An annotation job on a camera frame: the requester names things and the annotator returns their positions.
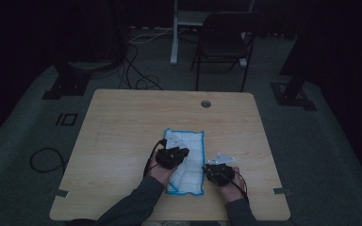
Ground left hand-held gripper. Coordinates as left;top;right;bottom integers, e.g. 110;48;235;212
155;137;190;170

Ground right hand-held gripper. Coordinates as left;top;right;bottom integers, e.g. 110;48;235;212
202;153;237;187

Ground white cloth with blue trim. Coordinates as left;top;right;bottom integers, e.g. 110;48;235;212
164;127;206;197

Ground person's left hand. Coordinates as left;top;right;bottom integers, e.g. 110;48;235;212
146;155;173;186

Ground person's right hand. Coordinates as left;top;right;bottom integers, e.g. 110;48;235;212
221;167;247;203

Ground grey tape strip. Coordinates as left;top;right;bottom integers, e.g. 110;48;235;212
54;188;70;199
272;186;292;196

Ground black stand with square base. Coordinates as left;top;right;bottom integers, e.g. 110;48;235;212
41;60;92;101
270;0;319;112

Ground black folding chair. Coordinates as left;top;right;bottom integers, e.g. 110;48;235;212
190;10;259;93

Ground left hand-held gripper cable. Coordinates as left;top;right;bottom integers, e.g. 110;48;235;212
142;138;168;179

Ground hand-held gripper cable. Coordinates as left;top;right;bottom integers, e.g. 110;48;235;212
231;169;250;202
142;138;168;179

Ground right hand-held gripper cable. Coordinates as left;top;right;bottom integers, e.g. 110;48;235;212
231;169;250;202

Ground black floor cables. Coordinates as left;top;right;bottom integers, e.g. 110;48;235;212
118;42;165;91

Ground white desk frame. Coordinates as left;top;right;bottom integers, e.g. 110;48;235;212
170;0;256;69

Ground white floor cable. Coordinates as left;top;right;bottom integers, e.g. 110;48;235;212
127;27;174;45

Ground black looped floor cable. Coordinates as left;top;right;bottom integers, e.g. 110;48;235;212
29;147;68;174

